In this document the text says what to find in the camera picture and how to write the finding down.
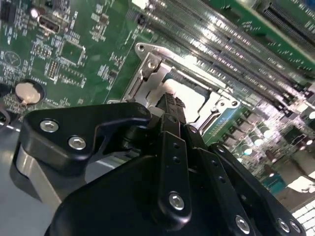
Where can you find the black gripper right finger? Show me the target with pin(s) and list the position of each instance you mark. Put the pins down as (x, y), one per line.
(229, 196)

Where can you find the metal socket cover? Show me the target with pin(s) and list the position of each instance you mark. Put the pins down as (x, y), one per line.
(160, 78)

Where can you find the silver square CPU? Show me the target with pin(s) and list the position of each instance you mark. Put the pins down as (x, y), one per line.
(194, 100)

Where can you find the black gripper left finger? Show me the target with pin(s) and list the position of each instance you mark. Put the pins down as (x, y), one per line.
(61, 127)

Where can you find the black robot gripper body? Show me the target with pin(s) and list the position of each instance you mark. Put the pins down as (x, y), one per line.
(110, 209)

